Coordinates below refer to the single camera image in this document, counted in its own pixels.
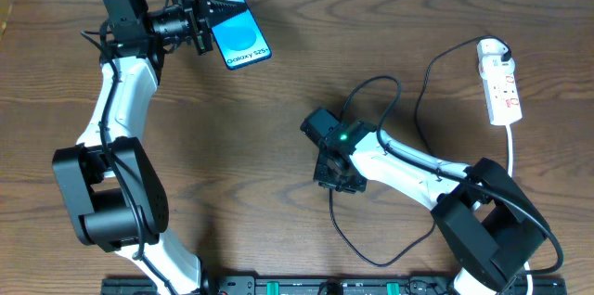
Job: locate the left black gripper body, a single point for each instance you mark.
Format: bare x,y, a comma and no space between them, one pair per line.
202,23

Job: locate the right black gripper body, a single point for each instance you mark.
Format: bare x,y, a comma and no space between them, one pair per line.
338,182

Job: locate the blue Galaxy smartphone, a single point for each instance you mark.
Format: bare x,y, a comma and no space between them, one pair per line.
241,42

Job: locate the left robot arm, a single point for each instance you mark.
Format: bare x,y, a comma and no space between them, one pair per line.
112,193

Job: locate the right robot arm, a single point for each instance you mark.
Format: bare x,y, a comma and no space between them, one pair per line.
489,224

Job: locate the white charger plug adapter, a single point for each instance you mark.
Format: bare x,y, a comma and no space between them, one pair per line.
492,66

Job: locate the white power strip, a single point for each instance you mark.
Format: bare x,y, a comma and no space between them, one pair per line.
501,94

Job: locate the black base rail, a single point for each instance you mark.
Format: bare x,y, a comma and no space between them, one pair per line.
250,285

